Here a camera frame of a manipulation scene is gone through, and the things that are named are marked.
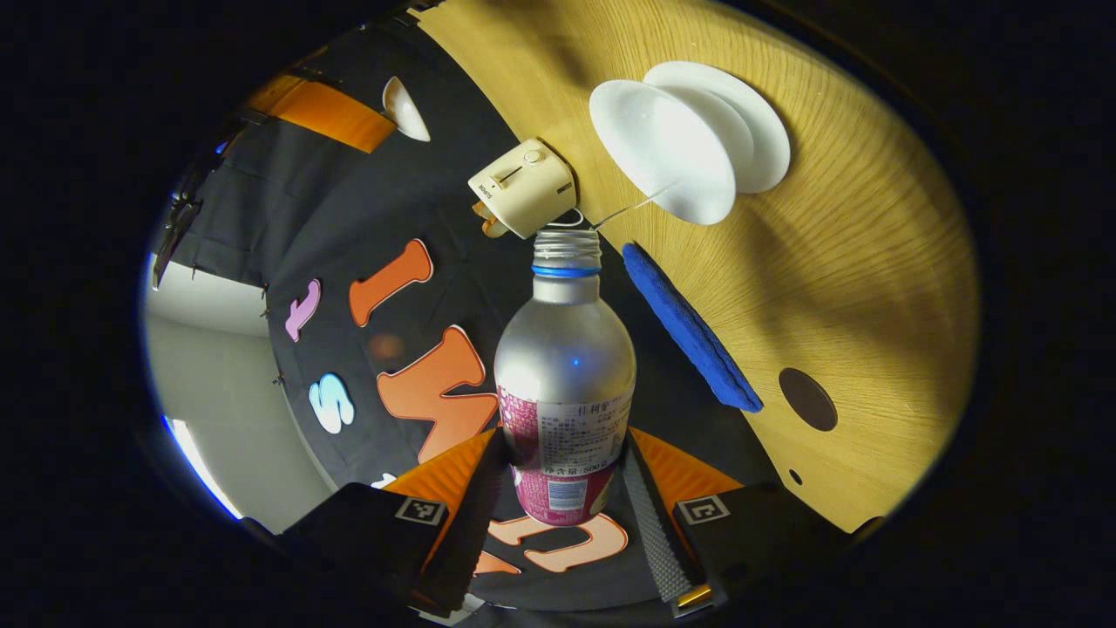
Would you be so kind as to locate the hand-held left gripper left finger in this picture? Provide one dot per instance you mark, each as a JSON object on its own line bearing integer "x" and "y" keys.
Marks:
{"x": 466, "y": 541}

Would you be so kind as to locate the white teacup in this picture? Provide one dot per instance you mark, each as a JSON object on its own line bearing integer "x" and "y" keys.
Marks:
{"x": 663, "y": 153}

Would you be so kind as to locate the white saucer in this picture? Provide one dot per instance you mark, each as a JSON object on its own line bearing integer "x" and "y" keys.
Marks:
{"x": 763, "y": 131}

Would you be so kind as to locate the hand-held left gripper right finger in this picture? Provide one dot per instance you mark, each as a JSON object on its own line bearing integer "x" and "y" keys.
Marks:
{"x": 649, "y": 532}

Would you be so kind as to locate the bread slice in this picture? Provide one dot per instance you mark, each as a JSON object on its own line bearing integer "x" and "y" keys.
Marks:
{"x": 490, "y": 227}

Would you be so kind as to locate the dark round coaster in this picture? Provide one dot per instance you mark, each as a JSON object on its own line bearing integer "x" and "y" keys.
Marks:
{"x": 808, "y": 399}

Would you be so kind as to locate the white teacup lid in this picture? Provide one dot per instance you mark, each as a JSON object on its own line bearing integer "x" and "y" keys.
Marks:
{"x": 408, "y": 112}

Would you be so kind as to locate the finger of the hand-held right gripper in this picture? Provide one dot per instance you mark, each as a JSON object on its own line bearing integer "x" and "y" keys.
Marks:
{"x": 327, "y": 113}

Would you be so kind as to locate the silver water bottle red label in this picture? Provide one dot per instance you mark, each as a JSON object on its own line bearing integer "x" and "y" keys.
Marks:
{"x": 565, "y": 366}

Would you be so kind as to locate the white toaster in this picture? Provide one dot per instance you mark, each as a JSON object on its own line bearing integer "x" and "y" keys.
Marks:
{"x": 523, "y": 187}

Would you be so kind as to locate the blue folded cloth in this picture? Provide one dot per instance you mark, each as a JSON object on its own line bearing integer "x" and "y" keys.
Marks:
{"x": 689, "y": 331}

